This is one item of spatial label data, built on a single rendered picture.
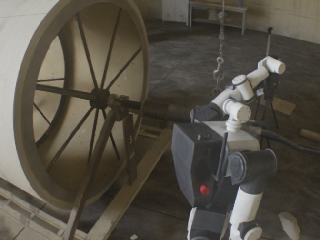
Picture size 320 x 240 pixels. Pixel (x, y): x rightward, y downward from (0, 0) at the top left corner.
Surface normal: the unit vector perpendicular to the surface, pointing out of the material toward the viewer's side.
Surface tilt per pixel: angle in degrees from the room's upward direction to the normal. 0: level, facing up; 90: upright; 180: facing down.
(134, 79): 76
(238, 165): 82
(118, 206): 0
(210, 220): 30
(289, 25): 90
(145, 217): 0
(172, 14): 90
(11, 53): 47
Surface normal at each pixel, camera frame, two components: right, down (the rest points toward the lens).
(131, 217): 0.00, -0.85
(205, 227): -0.15, -0.48
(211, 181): 0.29, 0.31
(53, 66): -0.37, 0.31
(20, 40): -0.26, -0.26
